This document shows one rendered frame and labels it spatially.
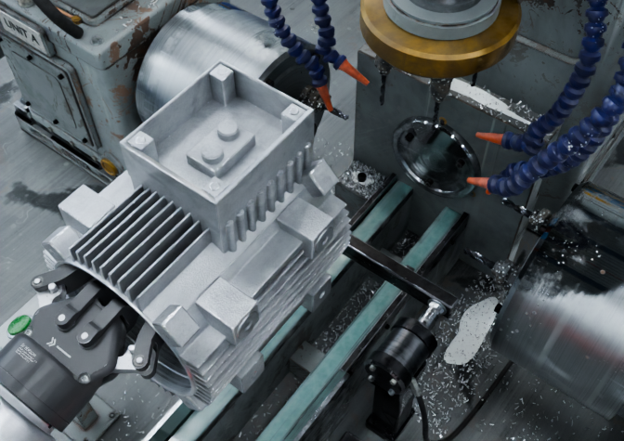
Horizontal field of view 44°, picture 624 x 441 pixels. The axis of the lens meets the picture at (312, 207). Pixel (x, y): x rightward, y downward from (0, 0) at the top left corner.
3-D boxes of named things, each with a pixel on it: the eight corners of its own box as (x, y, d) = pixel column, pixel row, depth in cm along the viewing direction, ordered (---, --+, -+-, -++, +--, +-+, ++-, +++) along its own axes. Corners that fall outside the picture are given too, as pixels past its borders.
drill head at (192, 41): (191, 54, 144) (170, -64, 124) (351, 140, 130) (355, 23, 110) (93, 134, 132) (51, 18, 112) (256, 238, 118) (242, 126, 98)
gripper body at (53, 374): (38, 421, 52) (132, 317, 56) (-40, 353, 55) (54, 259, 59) (76, 449, 59) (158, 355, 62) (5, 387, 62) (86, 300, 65)
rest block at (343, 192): (353, 198, 137) (355, 154, 127) (385, 217, 134) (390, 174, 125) (333, 220, 134) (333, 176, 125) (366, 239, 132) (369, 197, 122)
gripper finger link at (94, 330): (71, 335, 57) (84, 346, 57) (174, 229, 61) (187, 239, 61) (88, 355, 61) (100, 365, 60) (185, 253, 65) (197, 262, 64)
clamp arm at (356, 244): (459, 306, 101) (305, 214, 110) (462, 294, 98) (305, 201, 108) (445, 325, 99) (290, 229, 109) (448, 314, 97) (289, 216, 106)
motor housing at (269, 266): (209, 195, 85) (186, 67, 69) (349, 284, 78) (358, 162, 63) (72, 324, 75) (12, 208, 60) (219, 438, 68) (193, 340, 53)
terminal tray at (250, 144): (225, 115, 71) (217, 57, 65) (317, 168, 67) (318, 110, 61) (132, 197, 65) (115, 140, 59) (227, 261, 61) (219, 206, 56)
